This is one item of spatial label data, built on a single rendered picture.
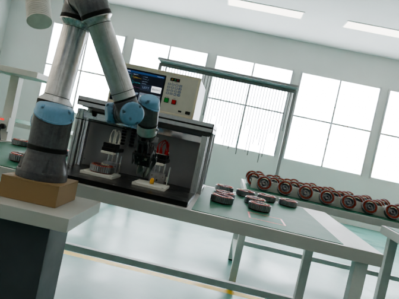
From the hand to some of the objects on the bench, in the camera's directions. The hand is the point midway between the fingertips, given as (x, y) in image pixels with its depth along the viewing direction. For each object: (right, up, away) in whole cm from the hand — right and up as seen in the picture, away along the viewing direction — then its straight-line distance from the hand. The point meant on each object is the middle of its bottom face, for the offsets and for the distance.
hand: (144, 173), depth 170 cm
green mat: (+52, -20, +41) cm, 70 cm away
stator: (-61, +4, +25) cm, 66 cm away
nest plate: (-23, -2, +24) cm, 34 cm away
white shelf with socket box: (-96, +13, +87) cm, 130 cm away
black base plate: (-12, -7, +24) cm, 28 cm away
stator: (-23, -1, +24) cm, 33 cm away
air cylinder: (+1, -7, +36) cm, 37 cm away
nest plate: (0, -7, +22) cm, 23 cm away
